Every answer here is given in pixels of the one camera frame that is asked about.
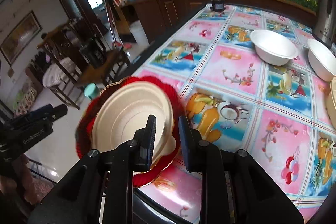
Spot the dark wooden chair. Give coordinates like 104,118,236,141
37,22,130,94

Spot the stainless steel thermos jug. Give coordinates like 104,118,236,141
312,0,335,48

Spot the chair with striped cushion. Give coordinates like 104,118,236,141
42,57,83,110

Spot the beige paper plate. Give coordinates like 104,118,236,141
92,81,176,162

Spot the floral tablecloth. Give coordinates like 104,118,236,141
135,5,335,221

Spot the teal lidded cup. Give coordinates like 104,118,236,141
84,83,100,100

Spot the small black device on table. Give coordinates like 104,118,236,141
210,0,226,12

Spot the framed wall painting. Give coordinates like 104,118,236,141
1,11,42,66

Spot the white plastic bucket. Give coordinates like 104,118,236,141
129,20,149,47

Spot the small beige paper bowl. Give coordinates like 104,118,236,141
326,77,336,128

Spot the large red plastic plate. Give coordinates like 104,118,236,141
75,76,185,188

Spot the white paper bowl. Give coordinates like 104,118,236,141
307,39,336,82
250,30,298,66

